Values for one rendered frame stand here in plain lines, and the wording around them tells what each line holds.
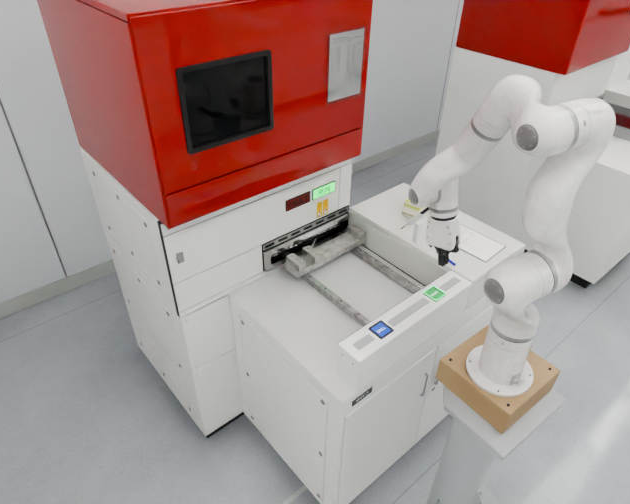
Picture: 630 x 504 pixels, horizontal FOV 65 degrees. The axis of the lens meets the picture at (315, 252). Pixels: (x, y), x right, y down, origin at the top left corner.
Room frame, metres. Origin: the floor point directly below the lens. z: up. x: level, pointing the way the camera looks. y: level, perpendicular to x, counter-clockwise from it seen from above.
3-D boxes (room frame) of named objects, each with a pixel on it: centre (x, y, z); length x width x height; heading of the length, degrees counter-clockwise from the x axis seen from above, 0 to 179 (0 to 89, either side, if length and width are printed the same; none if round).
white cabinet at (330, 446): (1.44, -0.25, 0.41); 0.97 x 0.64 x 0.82; 131
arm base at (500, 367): (0.96, -0.55, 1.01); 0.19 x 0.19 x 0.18
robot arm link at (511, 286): (0.94, -0.52, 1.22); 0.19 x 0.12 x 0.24; 118
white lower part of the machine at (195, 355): (1.77, 0.39, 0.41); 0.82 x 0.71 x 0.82; 131
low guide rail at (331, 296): (1.34, -0.07, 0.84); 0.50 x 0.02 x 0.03; 41
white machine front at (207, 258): (1.51, 0.17, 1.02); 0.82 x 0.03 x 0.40; 131
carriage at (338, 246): (1.58, -0.05, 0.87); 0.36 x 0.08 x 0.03; 131
